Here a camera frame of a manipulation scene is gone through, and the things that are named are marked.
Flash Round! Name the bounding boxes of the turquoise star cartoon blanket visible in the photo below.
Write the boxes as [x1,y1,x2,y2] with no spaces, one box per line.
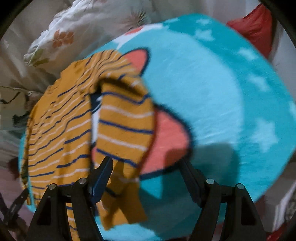
[82,14,295,240]

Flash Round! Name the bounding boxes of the white crane print pillow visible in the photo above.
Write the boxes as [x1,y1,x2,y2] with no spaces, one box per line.
[1,86,43,131]

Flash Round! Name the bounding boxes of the white floral pillow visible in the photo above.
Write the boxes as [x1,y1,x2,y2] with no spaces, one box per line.
[23,1,155,75]

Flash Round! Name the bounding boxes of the orange striped knit sweater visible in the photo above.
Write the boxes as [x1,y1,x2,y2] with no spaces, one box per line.
[21,49,155,230]

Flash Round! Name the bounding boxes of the red cloth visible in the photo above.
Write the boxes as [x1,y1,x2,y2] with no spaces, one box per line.
[226,4,276,58]

